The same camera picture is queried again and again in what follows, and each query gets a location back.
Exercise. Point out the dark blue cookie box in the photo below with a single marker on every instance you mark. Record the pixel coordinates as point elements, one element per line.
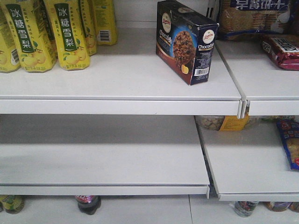
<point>185,40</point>

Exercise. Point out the white store shelving unit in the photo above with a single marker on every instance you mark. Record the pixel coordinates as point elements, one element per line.
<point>125,125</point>

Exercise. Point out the yellow snack bag lower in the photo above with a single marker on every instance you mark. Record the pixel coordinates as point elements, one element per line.
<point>233,123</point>

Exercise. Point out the yellow pear drink bottle back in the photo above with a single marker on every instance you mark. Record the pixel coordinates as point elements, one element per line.
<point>105,22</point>

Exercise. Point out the yellow pear drink bottle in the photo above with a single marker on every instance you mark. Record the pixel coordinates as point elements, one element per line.
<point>105,22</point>
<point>27,26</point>
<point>68,33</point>

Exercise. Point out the cola bottle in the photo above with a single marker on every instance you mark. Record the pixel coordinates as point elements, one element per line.
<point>88,204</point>

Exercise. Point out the yellow pear drink bottle front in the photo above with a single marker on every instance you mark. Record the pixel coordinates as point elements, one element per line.
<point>68,33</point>

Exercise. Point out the blue breakfast biscuit bag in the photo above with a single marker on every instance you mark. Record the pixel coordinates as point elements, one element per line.
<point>247,19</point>

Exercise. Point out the clear water bottle bottom shelf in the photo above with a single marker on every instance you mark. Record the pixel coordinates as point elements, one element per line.
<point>245,208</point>

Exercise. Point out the blue snack bag lower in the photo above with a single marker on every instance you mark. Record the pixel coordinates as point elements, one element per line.
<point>289,134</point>

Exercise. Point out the yellow pear drink bottle left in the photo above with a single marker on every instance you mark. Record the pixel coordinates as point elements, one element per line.
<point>27,26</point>

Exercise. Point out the red biscuit packet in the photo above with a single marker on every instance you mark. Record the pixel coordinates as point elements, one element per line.
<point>283,50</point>

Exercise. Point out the green yellow tea bottle bottom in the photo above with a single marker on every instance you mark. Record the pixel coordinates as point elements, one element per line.
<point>11,204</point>

